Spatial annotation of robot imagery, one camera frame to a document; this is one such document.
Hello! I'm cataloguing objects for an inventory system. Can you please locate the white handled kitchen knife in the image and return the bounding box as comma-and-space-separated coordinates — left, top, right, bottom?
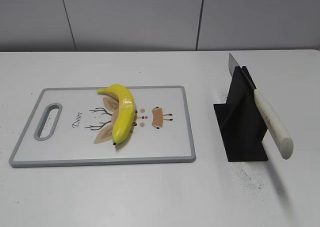
241, 68, 294, 160

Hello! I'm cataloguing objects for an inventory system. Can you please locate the yellow plastic banana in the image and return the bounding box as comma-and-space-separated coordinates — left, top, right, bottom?
97, 84, 136, 145

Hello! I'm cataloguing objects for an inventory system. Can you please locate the black knife stand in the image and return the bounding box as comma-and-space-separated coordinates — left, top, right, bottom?
213, 66, 268, 162

